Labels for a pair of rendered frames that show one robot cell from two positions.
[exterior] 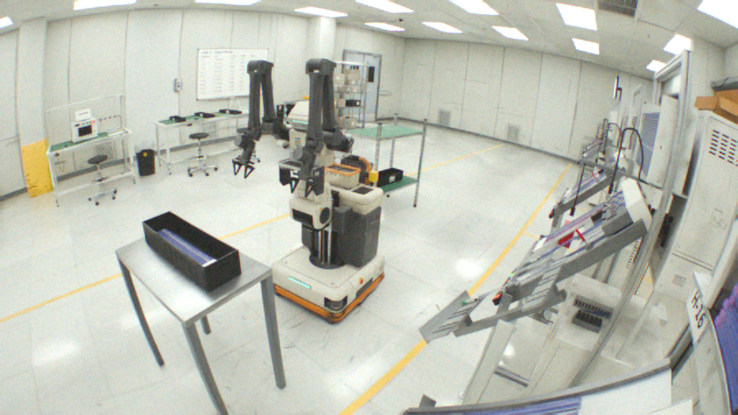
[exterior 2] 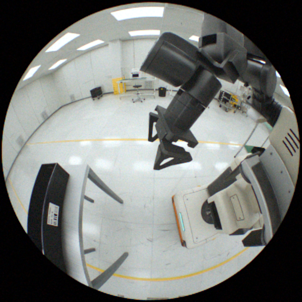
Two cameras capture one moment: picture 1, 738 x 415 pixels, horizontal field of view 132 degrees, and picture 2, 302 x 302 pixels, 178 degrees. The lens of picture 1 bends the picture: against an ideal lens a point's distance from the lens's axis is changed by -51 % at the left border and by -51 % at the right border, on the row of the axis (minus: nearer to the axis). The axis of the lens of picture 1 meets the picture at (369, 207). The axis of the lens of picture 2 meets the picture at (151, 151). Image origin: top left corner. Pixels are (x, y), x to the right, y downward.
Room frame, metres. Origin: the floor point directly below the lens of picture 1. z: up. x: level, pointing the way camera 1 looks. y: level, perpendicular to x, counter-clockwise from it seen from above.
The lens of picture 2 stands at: (1.57, 0.60, 1.17)
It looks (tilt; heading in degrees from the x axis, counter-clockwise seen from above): 48 degrees down; 54
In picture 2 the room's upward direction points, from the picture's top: straight up
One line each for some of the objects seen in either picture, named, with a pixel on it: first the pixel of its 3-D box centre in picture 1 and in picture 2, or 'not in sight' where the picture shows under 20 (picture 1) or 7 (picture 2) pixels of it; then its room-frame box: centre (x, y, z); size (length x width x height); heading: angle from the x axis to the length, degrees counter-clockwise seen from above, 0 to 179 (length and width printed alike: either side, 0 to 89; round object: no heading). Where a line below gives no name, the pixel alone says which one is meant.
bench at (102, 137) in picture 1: (90, 164); (137, 87); (3.58, 4.31, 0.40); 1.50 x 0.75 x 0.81; 142
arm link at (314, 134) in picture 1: (315, 105); not in sight; (1.56, 0.29, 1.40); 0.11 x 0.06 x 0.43; 62
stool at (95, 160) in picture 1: (100, 179); (137, 93); (3.25, 3.73, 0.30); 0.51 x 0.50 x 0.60; 98
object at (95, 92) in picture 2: not in sight; (96, 93); (2.09, 6.15, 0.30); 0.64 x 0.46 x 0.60; 55
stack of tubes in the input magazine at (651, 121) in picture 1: (658, 144); not in sight; (1.07, -1.21, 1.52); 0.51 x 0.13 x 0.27; 142
